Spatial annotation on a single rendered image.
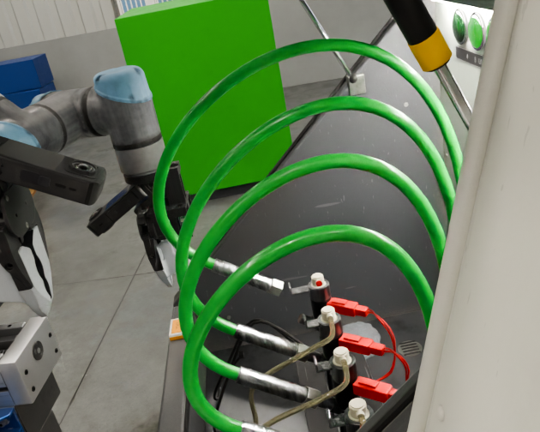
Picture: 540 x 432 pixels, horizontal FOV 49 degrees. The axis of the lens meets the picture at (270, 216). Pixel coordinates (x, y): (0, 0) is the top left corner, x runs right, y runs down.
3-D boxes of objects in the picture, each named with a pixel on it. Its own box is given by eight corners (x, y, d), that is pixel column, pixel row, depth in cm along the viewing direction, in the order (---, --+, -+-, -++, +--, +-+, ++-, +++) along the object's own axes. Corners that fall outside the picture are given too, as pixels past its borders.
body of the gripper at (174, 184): (194, 241, 93) (175, 170, 88) (141, 251, 93) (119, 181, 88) (196, 221, 100) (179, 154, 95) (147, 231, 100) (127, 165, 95)
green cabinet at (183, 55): (285, 147, 492) (256, -16, 439) (299, 184, 414) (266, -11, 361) (173, 170, 492) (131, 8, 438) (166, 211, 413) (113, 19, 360)
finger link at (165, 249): (196, 290, 98) (183, 241, 94) (161, 297, 98) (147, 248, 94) (197, 280, 100) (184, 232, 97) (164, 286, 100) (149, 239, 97)
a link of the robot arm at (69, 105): (2, 107, 85) (66, 99, 81) (48, 87, 94) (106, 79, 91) (21, 158, 88) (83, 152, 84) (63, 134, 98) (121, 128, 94)
